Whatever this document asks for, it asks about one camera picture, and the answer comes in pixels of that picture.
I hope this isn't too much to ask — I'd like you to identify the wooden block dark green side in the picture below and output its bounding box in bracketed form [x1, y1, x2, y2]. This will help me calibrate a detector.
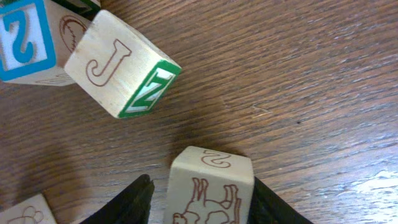
[52, 0, 101, 21]

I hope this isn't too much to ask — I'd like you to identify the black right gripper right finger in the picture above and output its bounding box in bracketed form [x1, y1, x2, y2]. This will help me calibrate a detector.
[248, 177, 313, 224]

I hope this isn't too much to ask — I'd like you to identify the wooden block blue 2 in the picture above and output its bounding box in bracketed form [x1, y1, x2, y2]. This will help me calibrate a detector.
[1, 0, 90, 86]

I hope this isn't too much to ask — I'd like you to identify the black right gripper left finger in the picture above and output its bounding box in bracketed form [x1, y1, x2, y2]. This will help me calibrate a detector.
[81, 174, 155, 224]

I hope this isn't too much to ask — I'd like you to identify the wooden block number 8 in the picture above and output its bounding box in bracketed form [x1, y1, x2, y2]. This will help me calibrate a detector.
[1, 194, 57, 224]

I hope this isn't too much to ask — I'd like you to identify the wooden block J green N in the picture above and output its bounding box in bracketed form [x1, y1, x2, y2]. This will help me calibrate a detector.
[65, 9, 182, 119]

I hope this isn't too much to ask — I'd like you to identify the wooden block with animal drawing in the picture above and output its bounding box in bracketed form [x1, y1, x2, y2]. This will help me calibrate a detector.
[163, 146, 254, 224]

